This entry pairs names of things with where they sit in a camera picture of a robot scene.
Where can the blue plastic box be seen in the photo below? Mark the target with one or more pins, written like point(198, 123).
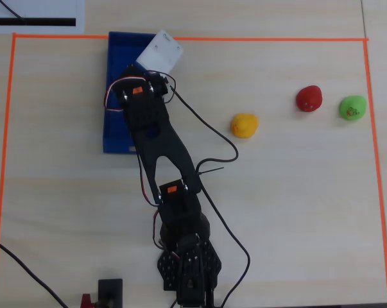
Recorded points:
point(114, 96)

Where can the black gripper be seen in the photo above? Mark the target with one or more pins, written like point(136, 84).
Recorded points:
point(129, 71)

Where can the red rubber duck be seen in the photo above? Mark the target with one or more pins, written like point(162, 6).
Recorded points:
point(309, 98)

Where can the white paper sheet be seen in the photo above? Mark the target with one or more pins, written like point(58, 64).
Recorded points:
point(36, 13)

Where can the orange tape strip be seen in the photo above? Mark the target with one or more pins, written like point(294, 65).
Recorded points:
point(4, 154)
point(260, 39)
point(377, 173)

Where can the green rubber duck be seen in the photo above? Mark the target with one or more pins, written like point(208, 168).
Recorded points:
point(353, 107)

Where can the black zip tie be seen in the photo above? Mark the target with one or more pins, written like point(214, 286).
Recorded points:
point(210, 170)

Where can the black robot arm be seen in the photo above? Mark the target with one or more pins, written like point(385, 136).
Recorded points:
point(161, 150)

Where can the yellow rubber duck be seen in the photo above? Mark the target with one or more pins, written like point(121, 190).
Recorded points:
point(244, 125)

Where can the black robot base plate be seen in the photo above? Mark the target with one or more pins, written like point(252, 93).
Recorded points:
point(190, 272)

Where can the black table clamp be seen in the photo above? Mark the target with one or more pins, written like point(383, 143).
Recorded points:
point(110, 293)

